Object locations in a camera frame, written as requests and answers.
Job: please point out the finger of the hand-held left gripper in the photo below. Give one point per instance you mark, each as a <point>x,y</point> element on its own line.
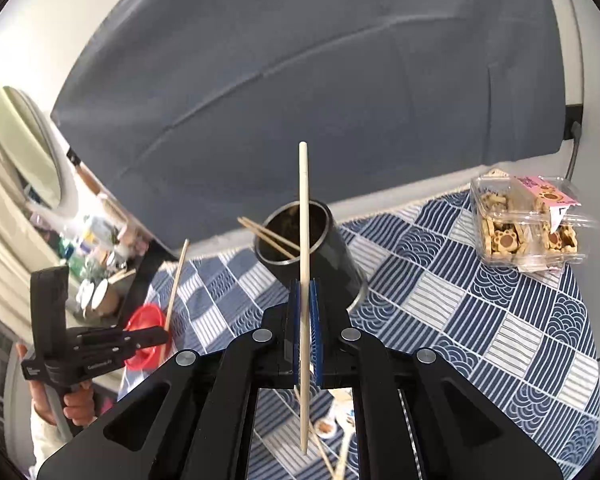
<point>140,337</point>

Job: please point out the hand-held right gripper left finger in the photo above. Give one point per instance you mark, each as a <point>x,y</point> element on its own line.
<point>294,332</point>

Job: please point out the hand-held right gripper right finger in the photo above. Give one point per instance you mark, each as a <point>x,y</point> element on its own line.
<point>315,332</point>

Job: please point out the light wooden chopstick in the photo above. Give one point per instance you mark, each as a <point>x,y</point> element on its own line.
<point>304,220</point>
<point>275,247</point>
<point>176,285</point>
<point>267,234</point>
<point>321,452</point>

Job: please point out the black cylindrical utensil holder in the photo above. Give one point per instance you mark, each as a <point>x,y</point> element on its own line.
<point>337,260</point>

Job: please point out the white ceramic cartoon spoon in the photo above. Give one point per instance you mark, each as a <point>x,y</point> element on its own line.
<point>325,427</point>
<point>345,442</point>

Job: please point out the person's left hand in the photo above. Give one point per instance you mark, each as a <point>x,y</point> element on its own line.
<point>80,402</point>

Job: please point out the red plastic bowl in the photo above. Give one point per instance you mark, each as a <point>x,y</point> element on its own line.
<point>145,320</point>

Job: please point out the dark cluttered side table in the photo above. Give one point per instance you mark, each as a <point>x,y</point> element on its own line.
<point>130,280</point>

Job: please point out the cream curtain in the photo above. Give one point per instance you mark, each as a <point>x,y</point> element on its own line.
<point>0,220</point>

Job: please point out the blue white patterned tablecloth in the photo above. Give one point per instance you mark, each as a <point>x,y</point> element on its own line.
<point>455,320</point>

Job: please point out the oval white framed mirror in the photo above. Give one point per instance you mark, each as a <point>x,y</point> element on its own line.
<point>27,145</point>

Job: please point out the clear plastic cookie box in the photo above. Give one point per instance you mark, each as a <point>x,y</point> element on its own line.
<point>520,225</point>

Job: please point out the grey blue upholstered sofa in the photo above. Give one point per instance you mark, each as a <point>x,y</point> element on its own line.
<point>305,75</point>

